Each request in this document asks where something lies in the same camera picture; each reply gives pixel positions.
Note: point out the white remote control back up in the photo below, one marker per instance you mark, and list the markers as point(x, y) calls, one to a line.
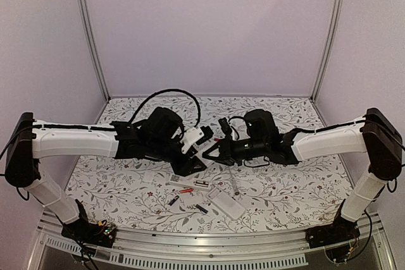
point(225, 203)

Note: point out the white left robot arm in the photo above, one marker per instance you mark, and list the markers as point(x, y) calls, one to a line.
point(160, 137)

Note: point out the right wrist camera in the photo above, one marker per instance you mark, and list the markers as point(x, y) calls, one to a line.
point(228, 130)

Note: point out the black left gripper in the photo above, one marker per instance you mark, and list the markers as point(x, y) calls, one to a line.
point(186, 167)

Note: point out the white remote with display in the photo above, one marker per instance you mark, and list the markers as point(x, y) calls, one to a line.
point(194, 183)

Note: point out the right aluminium frame post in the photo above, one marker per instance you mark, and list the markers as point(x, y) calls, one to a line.
point(327, 50)

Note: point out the left aluminium frame post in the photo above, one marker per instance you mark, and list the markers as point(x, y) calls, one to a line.
point(92, 47)

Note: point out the white battery cover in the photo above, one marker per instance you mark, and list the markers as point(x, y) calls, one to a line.
point(148, 177)

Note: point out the front aluminium rail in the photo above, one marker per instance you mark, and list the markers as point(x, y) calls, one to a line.
point(149, 249)

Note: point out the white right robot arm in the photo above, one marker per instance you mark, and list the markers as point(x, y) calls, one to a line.
point(372, 134)

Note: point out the floral tablecloth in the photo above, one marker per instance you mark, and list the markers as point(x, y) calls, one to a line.
point(275, 197)

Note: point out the aluminium frame post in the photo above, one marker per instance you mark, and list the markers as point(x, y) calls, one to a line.
point(327, 50)
point(92, 47)

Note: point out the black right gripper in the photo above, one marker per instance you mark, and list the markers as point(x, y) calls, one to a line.
point(226, 155)

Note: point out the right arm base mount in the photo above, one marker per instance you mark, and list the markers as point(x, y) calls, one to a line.
point(340, 238)

